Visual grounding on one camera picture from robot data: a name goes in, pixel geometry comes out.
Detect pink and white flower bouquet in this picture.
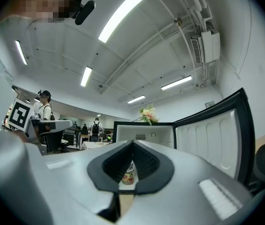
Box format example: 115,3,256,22
139,103,160,126

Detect black head-mounted camera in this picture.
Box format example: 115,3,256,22
69,0,96,26

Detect table with white cloth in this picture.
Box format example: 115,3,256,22
79,141,110,151

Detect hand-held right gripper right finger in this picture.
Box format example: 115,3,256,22
120,139,255,225

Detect black fridge with white interior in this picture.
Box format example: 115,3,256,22
112,87,256,188

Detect white ceiling pipes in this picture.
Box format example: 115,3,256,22
169,0,215,32

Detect long ceiling light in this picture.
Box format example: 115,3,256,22
126,95,147,105
15,40,28,66
161,75,193,91
97,0,147,44
80,66,93,88

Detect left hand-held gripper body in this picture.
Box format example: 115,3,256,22
7,98,74,156

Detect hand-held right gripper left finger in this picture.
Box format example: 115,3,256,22
26,139,133,225

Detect red label drink can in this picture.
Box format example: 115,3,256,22
121,160,139,186

